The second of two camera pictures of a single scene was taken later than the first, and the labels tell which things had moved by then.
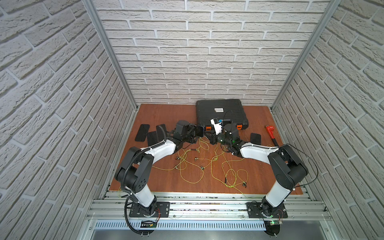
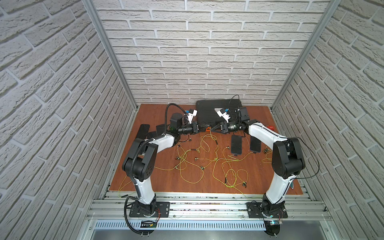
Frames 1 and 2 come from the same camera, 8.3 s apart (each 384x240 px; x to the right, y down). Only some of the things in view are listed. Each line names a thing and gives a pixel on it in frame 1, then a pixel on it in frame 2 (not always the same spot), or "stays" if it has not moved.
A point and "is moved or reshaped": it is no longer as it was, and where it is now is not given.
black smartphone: (152, 138) stays
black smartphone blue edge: (255, 138) stays
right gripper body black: (222, 141) -> (231, 127)
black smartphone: (161, 131) stays
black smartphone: (142, 132) stays
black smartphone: (199, 131) is moved or reshaped
